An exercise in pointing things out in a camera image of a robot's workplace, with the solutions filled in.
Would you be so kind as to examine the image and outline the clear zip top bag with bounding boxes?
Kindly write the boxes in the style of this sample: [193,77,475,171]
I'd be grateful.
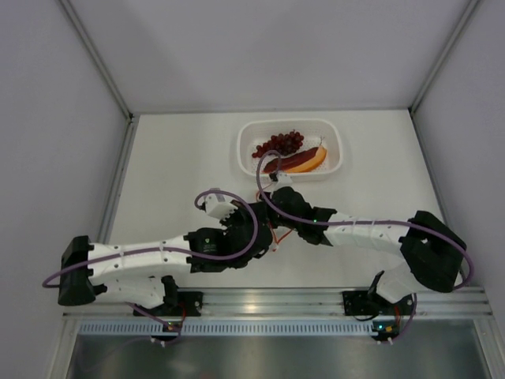
[252,189,295,253]

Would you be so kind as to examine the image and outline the fake orange food piece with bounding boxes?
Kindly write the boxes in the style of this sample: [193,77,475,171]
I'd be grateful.
[262,143,327,174]

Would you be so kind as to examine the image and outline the fake purple grapes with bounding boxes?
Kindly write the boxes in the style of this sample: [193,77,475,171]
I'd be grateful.
[252,130,305,159]

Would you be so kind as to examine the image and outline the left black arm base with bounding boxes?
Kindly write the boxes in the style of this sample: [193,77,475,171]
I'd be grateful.
[139,291,204,318]

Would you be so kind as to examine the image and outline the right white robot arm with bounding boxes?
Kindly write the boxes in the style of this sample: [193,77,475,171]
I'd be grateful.
[260,186,466,313]

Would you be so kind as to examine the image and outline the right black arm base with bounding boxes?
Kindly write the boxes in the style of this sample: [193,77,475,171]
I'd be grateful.
[342,291,380,317]

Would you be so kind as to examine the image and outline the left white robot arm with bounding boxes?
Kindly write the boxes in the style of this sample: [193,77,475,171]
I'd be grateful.
[58,201,273,316]

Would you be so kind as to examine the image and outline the white perforated plastic basket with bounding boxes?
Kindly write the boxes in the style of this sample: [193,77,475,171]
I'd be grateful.
[237,118,343,182]

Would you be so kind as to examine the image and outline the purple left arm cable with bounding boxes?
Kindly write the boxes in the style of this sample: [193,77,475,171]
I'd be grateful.
[42,189,260,290]

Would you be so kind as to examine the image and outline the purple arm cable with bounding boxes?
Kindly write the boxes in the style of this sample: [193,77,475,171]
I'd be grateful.
[42,189,260,290]
[255,150,475,291]

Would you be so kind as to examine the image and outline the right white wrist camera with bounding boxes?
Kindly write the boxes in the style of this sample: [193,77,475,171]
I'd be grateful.
[269,171,293,188]

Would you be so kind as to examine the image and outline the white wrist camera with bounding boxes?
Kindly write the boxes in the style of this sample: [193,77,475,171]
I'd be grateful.
[269,171,293,188]
[201,189,238,221]

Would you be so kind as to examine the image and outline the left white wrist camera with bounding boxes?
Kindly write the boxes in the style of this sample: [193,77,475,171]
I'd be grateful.
[201,189,238,221]

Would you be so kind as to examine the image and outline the aluminium mounting rail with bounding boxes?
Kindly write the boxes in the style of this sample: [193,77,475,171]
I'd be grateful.
[62,287,492,317]

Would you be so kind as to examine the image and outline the grey slotted cable duct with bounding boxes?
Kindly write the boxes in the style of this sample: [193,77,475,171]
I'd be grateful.
[79,319,398,339]

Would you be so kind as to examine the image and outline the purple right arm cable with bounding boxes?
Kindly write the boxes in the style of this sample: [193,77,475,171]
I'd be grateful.
[255,150,475,291]

